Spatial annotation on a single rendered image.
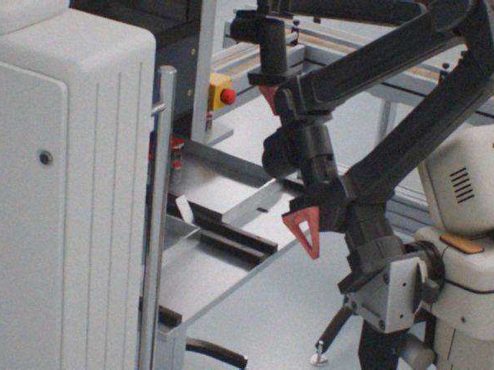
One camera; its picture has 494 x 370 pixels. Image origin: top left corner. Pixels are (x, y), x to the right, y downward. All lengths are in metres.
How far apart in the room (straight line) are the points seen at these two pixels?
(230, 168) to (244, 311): 1.17
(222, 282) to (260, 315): 1.53
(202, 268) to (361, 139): 2.93
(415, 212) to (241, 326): 0.70
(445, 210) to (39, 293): 0.63
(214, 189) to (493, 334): 0.99
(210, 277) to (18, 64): 0.94
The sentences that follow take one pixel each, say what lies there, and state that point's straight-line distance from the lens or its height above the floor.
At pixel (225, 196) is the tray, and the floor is 0.88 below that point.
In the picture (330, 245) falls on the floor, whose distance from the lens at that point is 4.11.
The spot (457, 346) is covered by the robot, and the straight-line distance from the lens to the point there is 1.76.
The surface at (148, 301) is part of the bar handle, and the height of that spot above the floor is 1.13.
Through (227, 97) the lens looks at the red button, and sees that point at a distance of 2.64.
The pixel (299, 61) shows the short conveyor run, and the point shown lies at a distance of 3.25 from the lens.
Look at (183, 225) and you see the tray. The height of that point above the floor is 0.91.
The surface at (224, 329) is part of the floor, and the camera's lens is 3.56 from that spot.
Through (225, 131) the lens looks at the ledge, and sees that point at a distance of 2.76.
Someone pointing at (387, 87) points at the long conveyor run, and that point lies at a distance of 3.19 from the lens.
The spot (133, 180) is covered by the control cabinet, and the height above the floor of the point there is 1.36.
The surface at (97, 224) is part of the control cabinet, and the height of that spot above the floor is 1.33.
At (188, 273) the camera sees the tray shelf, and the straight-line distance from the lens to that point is 2.14.
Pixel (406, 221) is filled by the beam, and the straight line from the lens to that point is 3.33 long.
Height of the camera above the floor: 2.00
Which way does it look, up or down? 27 degrees down
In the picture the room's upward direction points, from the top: 6 degrees clockwise
